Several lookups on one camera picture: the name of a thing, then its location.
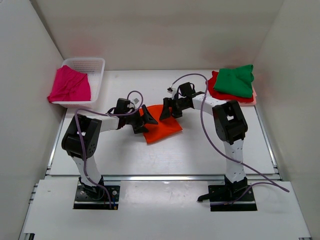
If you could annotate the magenta t-shirt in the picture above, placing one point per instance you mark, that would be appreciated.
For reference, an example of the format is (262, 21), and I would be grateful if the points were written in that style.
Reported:
(70, 86)

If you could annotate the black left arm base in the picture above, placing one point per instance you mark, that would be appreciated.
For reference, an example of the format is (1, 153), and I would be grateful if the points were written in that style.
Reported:
(95, 198)

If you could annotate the white plastic basket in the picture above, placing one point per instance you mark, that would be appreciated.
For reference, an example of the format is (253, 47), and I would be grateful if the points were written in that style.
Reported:
(94, 68)

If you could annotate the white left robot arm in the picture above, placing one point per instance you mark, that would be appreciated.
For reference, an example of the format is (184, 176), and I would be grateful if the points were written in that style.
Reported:
(80, 140)

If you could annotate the orange t-shirt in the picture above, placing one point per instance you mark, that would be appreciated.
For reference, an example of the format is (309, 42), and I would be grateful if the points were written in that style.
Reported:
(164, 129)

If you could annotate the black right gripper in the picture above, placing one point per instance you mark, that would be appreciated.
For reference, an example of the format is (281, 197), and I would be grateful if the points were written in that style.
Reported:
(167, 103)

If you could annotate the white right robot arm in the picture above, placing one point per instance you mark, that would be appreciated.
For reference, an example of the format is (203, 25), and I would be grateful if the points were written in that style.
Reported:
(229, 121)

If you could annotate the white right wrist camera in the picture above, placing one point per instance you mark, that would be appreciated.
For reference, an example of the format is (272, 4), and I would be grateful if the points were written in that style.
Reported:
(173, 91)

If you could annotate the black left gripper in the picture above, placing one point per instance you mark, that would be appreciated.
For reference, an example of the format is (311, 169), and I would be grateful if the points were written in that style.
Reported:
(146, 118)

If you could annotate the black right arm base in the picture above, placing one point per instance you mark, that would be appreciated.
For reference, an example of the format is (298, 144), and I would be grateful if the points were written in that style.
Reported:
(235, 196)

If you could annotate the green folded t-shirt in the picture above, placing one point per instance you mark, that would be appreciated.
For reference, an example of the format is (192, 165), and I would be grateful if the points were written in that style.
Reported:
(235, 81)

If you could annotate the pink folded t-shirt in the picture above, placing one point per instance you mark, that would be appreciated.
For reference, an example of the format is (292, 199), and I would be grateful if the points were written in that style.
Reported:
(247, 102)

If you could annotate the red folded t-shirt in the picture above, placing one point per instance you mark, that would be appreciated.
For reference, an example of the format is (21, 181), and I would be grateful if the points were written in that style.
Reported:
(216, 94)

